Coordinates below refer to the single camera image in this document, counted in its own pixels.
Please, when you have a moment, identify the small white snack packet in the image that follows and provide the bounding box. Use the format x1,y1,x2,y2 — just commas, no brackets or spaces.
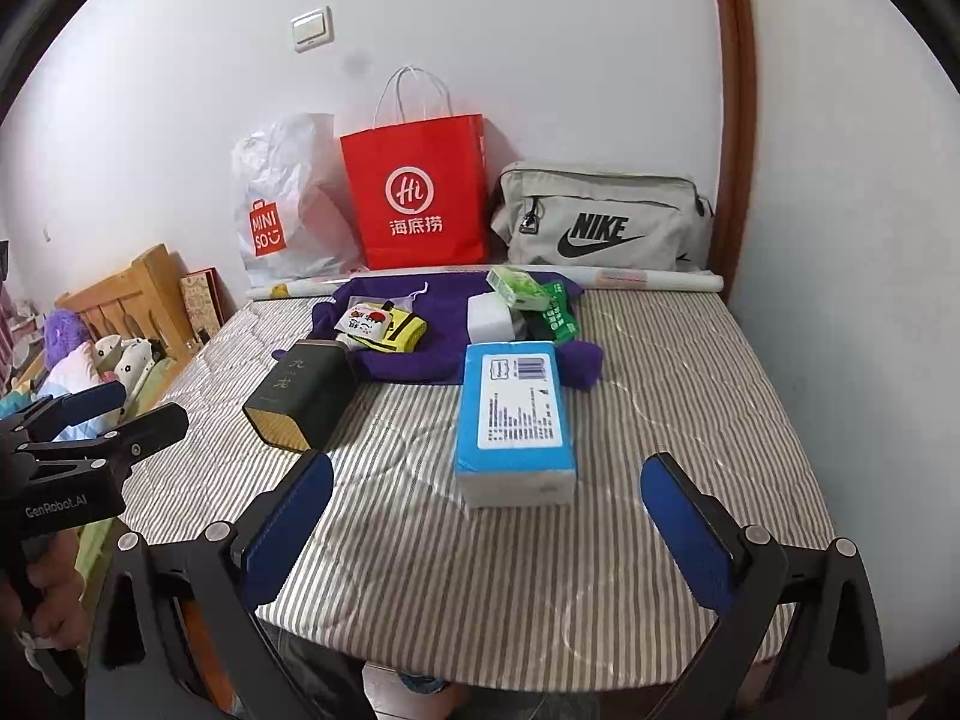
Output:
335,301,394,341

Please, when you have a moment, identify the yellow Adidas mini bag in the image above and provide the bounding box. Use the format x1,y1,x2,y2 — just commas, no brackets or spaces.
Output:
352,307,428,355

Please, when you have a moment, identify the green wet wipes pack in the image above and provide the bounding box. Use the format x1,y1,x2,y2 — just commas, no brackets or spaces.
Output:
537,280,581,343

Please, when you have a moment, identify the green tea tissue pack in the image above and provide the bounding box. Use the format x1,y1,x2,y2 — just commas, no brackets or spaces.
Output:
487,265,550,312

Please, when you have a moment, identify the white sponge block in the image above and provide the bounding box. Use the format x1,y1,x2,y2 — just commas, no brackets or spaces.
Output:
467,291,526,344

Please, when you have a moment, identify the white mesh drawstring pouch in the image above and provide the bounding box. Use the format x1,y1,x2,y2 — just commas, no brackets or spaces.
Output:
394,281,430,314

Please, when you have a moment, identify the person left hand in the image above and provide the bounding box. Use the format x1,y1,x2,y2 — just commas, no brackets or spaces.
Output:
28,528,88,650

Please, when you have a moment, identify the spotted plush toy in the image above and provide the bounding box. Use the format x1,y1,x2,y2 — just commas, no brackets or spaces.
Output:
94,335,156,422

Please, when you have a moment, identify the green bed sheet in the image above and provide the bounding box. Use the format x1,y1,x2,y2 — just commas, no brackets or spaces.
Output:
76,358,185,617

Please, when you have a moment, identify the purple plush toy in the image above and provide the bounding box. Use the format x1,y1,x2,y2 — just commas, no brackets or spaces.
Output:
44,309,91,371

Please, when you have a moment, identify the wooden headboard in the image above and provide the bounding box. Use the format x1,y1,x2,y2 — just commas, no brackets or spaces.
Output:
53,244,200,364

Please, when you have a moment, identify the striped quilted mattress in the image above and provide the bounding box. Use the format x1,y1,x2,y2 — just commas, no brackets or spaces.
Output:
118,287,838,694

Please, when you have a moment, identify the patterned notebook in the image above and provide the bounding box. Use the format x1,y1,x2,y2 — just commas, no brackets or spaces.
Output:
179,268,228,344

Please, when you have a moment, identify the blue white tissue box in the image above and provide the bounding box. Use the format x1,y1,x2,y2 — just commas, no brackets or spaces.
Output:
452,341,578,509

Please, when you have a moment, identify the purple towel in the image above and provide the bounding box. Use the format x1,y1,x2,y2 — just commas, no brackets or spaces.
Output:
270,269,605,394

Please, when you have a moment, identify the white Miniso plastic bag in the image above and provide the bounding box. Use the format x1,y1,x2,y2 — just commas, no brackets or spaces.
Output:
231,114,364,288

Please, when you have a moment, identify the rolled printed paper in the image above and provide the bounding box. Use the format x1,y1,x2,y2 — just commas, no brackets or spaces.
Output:
244,262,726,302

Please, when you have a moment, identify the grey Nike pouch bag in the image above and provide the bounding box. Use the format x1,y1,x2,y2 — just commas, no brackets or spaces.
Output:
491,161,713,271

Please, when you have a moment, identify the red paper shopping bag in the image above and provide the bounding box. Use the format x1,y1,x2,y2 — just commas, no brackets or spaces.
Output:
340,65,490,270

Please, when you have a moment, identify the brown wooden door frame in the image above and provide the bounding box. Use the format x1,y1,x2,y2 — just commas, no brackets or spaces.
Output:
708,0,758,302

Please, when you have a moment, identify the white wall switch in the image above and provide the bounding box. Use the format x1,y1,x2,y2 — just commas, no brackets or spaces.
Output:
291,7,334,54

